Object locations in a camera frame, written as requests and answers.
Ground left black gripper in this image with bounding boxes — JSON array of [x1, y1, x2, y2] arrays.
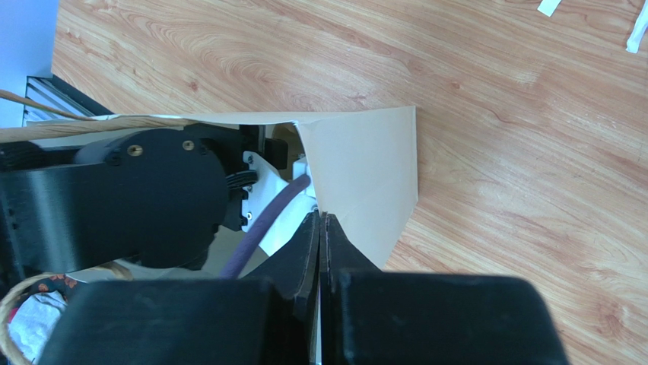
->
[[197, 124, 288, 230]]

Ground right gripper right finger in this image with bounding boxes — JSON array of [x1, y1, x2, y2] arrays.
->
[[319, 213, 568, 364]]

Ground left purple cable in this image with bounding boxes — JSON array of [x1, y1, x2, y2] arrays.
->
[[218, 173, 313, 279]]

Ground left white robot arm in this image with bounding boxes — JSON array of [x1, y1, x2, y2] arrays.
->
[[1, 125, 288, 286]]

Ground white wrapped straw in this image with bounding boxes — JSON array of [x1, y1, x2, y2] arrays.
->
[[626, 1, 648, 54], [537, 0, 561, 17]]

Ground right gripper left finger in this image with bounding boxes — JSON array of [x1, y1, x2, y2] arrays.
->
[[40, 212, 320, 364]]

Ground brown paper bag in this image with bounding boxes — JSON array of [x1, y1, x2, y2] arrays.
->
[[0, 90, 419, 365]]

